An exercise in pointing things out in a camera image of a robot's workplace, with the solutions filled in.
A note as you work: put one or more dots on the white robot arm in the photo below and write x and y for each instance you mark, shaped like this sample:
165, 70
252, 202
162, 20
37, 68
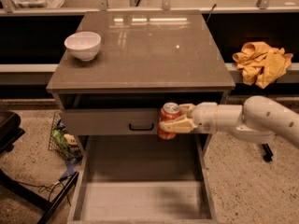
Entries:
258, 120

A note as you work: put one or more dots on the yellow crumpled cloth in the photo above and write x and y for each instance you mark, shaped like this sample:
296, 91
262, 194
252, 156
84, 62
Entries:
261, 64

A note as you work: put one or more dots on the closed top drawer with handle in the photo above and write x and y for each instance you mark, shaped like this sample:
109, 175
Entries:
111, 121

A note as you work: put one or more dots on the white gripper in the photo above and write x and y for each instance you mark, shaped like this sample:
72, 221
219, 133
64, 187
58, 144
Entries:
204, 116

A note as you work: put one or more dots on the black chair base left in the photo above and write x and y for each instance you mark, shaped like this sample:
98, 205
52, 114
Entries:
31, 163

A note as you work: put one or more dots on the red coke can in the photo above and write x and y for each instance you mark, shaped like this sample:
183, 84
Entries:
168, 112

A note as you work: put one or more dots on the black stand leg right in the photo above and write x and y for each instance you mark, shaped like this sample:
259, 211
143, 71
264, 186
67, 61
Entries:
268, 154

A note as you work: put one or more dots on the white ceramic bowl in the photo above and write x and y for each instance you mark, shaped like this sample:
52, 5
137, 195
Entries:
83, 45

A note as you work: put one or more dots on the open middle drawer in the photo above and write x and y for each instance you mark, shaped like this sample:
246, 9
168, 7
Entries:
142, 179

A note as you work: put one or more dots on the grey drawer cabinet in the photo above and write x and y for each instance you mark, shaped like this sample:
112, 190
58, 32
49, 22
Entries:
147, 58

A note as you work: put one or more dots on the wire basket with snacks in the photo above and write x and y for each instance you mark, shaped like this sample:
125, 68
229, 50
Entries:
61, 141

